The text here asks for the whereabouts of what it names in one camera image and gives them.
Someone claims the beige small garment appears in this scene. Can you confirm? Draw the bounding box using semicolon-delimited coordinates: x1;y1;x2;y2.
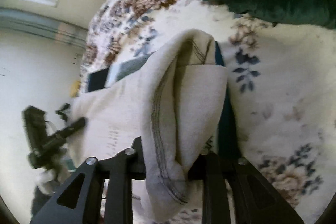
68;29;228;222

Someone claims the floral fleece blanket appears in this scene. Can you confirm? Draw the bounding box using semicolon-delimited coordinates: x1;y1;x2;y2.
81;0;335;223

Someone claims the green curtain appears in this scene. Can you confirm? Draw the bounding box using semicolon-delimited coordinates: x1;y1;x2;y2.
1;8;87;48

